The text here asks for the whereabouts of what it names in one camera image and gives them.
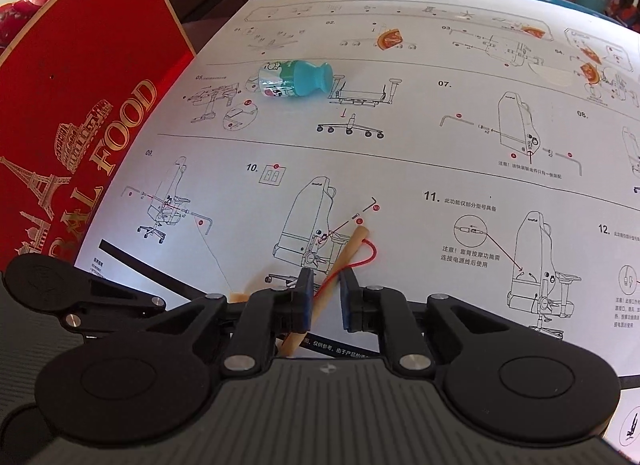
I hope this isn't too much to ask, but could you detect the wooden stick with red string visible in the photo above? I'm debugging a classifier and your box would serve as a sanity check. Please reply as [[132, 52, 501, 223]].
[[229, 225, 378, 358]]

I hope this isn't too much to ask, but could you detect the small teal bottle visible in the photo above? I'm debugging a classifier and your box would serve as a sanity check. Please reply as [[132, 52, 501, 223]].
[[258, 60, 333, 98]]

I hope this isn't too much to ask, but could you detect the white instruction sheet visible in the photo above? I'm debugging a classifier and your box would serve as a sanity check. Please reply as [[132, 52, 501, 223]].
[[74, 0, 640, 451]]

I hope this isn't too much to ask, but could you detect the red food gift box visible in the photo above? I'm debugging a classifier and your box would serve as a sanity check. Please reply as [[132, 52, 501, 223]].
[[1, 0, 194, 263]]

